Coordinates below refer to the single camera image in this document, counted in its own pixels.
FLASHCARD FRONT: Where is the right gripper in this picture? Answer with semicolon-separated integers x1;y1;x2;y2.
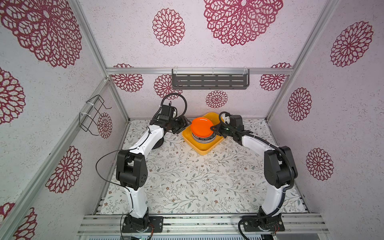
210;122;235;138

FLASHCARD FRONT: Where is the small black plate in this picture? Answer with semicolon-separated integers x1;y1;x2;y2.
152;138;164;150

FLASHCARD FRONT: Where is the teal patterned plate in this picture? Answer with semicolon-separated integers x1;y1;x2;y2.
192;134;216;144

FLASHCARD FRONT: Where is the orange plate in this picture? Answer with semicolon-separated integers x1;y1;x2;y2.
191;117;214;138

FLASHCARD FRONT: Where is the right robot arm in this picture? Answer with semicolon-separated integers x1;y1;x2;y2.
211;112;297;219

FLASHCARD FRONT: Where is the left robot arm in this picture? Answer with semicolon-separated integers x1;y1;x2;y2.
116;105;191;219

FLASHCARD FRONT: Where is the yellow plastic bin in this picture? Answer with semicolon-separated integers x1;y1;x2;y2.
182;112;224;156

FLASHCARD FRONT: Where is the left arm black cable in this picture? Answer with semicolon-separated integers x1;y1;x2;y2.
95;92;188;240

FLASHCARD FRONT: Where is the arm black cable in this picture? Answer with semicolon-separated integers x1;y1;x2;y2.
95;92;188;240
218;111;296;240

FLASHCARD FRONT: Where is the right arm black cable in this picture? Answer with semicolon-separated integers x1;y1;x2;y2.
218;111;296;240

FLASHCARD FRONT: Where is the grey wall shelf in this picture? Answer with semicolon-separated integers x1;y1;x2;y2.
171;69;250;90

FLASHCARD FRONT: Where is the black wire rack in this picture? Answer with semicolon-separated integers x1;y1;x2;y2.
78;95;111;136

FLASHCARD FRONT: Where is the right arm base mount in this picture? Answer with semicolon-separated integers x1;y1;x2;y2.
242;207;285;232

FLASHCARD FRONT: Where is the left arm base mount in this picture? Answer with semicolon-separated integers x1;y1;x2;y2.
122;212;164;234

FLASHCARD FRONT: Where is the aluminium front rail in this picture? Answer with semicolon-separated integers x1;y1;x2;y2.
77;213;329;237

